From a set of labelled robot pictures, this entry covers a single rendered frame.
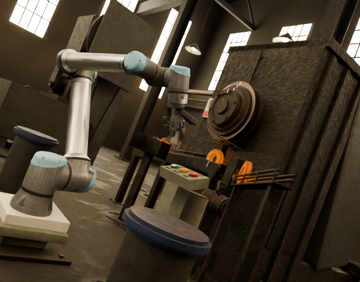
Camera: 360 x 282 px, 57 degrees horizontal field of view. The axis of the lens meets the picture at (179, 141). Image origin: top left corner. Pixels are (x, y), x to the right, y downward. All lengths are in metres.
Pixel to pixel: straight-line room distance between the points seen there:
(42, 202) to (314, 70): 1.82
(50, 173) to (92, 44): 3.23
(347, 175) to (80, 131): 2.04
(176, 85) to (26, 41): 10.73
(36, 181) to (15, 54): 10.45
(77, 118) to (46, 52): 10.34
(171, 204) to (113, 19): 3.68
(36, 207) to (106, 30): 3.44
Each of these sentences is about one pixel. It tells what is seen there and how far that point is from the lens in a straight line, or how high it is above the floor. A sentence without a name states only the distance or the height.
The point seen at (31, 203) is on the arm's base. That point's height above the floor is 0.21.
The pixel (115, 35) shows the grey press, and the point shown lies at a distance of 4.82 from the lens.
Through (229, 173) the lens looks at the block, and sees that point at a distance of 2.27.
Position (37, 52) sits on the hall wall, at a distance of 12.08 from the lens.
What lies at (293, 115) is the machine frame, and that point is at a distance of 2.33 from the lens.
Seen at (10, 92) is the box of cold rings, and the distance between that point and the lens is 4.21.
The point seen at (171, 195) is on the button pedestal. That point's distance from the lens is 1.46.
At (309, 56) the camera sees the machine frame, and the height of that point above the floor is 1.62.
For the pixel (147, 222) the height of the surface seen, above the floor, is 0.43.
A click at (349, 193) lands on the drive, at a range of 3.00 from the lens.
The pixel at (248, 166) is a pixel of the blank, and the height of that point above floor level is 0.75.
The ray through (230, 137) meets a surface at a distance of 2.39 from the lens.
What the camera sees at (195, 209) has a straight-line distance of 1.58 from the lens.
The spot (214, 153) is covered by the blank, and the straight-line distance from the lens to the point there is 2.49.
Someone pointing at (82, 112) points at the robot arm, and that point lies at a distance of 1.84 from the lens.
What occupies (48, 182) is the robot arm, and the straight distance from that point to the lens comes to 1.64.
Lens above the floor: 0.65
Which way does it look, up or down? 3 degrees up
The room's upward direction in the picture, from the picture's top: 22 degrees clockwise
